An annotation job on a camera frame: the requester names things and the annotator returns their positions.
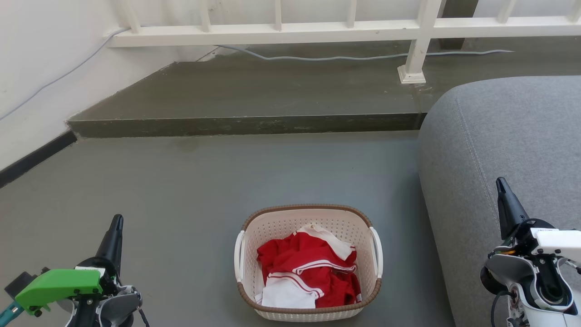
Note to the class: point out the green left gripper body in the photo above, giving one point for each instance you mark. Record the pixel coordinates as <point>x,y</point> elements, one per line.
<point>59,284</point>

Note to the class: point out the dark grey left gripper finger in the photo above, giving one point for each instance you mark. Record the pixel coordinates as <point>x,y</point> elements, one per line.
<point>113,240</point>

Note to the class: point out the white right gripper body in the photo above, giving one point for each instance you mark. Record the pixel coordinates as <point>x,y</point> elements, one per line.
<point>558,243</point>

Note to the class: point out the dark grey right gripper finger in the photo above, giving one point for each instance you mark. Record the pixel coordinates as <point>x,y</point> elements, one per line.
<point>509,206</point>

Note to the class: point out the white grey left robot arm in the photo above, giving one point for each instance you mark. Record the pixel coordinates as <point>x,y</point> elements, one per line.
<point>113,306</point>

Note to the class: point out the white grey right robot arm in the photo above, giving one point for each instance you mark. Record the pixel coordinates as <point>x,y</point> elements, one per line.
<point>522,272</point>

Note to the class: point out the cream plastic laundry basket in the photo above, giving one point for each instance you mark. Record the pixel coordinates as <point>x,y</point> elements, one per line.
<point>281,227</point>

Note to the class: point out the grey fabric sofa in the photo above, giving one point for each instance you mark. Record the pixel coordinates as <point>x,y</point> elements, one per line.
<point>499,145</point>

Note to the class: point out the black baseboard strip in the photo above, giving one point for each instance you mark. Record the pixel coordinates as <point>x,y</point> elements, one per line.
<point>32,159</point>

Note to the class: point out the white garment with red trim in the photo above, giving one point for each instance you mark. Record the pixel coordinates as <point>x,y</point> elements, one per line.
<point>286,295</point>

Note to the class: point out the red jersey with white stripes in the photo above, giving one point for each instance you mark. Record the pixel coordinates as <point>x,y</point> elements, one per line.
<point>302,254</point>

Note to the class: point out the raised concrete step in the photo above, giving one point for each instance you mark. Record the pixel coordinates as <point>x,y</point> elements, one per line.
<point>254,95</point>

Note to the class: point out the white wooden railing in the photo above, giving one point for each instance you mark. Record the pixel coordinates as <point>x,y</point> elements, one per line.
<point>272,32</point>

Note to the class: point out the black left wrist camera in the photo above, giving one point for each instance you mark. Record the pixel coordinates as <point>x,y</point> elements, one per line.
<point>16,284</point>

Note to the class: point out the dark brown post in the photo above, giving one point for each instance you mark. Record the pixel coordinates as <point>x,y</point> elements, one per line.
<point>456,13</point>

